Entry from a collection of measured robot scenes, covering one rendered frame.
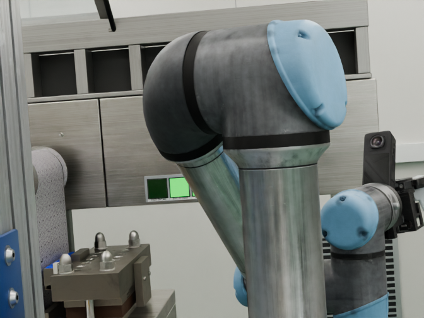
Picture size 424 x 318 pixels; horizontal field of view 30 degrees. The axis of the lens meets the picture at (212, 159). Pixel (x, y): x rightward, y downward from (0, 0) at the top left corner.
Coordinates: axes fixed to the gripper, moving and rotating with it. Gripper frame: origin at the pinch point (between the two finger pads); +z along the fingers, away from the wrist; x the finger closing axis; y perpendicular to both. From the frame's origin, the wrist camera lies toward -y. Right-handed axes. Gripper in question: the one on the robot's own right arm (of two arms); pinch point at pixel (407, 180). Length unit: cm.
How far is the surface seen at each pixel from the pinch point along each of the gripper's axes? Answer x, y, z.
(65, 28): -95, -53, 38
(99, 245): -97, 6, 38
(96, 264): -84, 9, 19
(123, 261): -79, 10, 23
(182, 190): -74, -4, 48
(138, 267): -78, 12, 27
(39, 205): -91, -7, 10
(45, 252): -93, 4, 12
